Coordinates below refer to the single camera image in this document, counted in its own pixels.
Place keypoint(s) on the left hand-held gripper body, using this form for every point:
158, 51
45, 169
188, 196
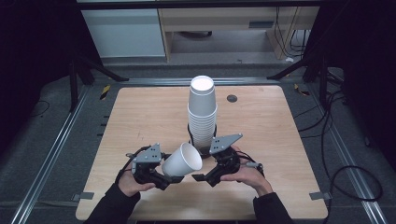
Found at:
148, 155

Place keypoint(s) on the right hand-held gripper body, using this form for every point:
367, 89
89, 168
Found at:
225, 155

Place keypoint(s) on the white paper cup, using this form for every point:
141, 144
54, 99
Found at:
179, 161

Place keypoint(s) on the stack of white cups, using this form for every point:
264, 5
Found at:
202, 105

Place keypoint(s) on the person's right hand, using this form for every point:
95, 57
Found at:
252, 177

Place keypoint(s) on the person's left hand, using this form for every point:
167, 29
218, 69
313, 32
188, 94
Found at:
129, 185

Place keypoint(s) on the black round table grommet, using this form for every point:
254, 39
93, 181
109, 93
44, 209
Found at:
232, 98

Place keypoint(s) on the grey tape strip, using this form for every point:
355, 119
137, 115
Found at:
83, 196
320, 196

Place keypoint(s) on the black metal stand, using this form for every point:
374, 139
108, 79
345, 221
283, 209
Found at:
322, 77
73, 84

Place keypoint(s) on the small white floor object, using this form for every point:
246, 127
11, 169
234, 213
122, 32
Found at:
289, 59

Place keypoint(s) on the white cabinet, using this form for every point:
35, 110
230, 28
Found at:
124, 32

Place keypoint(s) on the black curtain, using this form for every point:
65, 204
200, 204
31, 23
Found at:
367, 62
31, 62

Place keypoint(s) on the long metal floor rail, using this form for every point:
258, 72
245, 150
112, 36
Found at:
348, 161
49, 155

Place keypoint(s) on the black overhead frame bar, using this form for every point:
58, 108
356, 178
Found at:
199, 4

